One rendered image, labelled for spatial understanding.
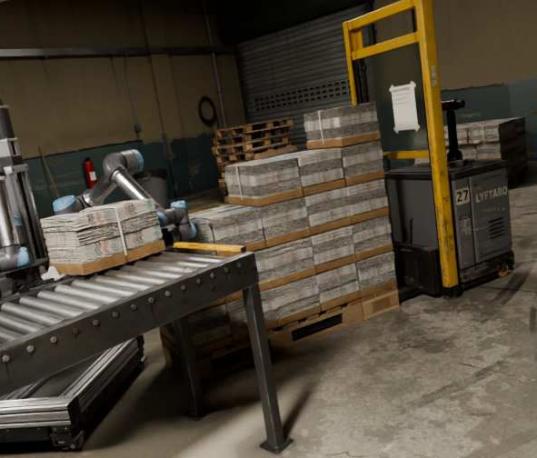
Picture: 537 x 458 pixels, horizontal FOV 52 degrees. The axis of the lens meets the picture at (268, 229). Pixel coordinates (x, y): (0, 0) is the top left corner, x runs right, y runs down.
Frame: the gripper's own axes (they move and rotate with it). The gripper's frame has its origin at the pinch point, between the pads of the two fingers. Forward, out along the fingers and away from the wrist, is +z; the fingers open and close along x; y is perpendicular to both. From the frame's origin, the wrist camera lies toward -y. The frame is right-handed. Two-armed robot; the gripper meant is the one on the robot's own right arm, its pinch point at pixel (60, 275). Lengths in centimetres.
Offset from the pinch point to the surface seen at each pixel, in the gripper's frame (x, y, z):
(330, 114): -19, 46, 170
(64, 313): -52, -3, -23
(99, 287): -39.0, -2.3, -3.7
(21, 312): -35.3, -2.1, -29.8
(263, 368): -64, -49, 41
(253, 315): -65, -27, 41
